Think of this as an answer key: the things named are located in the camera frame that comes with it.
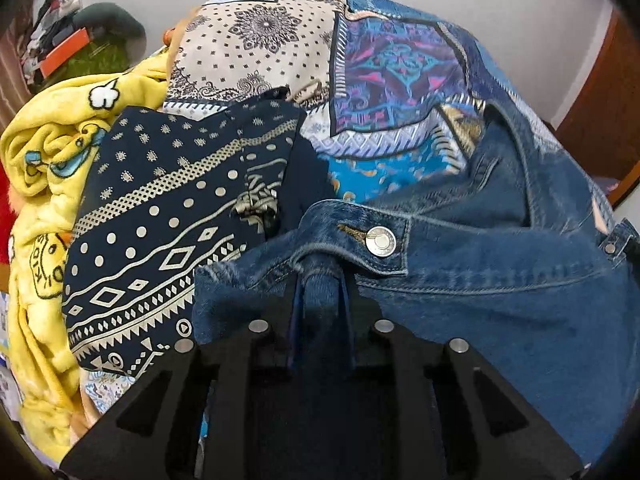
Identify blue denim jacket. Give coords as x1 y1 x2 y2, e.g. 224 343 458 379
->
192 94 639 463

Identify pile of clothes on stand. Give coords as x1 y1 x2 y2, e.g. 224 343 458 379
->
21 0 82 87

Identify navy patterned cloth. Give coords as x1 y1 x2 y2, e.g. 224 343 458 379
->
62 88 333 377

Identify red plush toy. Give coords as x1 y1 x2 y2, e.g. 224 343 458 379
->
0 166 15 264

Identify yellow cartoon fleece blanket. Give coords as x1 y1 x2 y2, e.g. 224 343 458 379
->
1 51 168 463

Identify blue patchwork bedspread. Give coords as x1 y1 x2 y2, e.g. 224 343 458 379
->
79 0 616 416

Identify green patterned covered stand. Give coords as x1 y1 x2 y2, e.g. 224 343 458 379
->
29 34 129 93

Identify orange box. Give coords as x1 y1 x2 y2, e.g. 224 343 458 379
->
39 27 90 78

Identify dark green pillow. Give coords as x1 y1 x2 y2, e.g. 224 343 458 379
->
73 2 146 63

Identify wooden wardrobe frame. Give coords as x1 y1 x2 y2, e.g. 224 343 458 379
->
556 12 639 207

